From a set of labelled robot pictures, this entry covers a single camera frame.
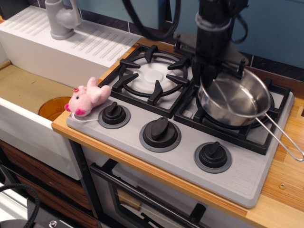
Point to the grey toy faucet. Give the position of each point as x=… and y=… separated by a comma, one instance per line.
x=62, y=21

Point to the black left stove knob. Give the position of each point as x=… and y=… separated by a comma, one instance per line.
x=114, y=116

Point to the black middle stove knob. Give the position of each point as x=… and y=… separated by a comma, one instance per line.
x=160, y=135

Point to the pink stuffed pig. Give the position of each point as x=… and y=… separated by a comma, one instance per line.
x=85, y=98

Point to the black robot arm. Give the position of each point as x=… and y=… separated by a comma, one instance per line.
x=219, y=16

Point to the stainless steel pan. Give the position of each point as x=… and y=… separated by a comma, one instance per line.
x=239, y=101

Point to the black burner grate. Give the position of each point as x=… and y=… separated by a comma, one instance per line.
x=151, y=79
x=253, y=137

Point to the wooden drawer front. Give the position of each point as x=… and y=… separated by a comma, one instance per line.
x=59, y=194

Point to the black stove knob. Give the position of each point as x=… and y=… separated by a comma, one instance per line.
x=114, y=116
x=160, y=135
x=213, y=157

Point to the black right stove knob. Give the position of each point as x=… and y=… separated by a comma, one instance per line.
x=213, y=157

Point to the grey toy stove top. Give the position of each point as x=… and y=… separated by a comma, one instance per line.
x=154, y=113

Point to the black left burner grate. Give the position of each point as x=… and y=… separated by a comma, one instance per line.
x=151, y=79

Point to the white sink unit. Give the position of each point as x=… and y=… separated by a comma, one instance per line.
x=35, y=68

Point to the black right burner grate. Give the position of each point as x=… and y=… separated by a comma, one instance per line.
x=253, y=137

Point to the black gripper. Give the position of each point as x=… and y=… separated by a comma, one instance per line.
x=212, y=53

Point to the black oven door handle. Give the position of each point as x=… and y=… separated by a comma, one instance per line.
x=105, y=172

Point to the white oven door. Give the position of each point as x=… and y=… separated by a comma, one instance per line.
x=135, y=214

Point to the orange plastic bowl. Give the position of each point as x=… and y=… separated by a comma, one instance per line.
x=53, y=108

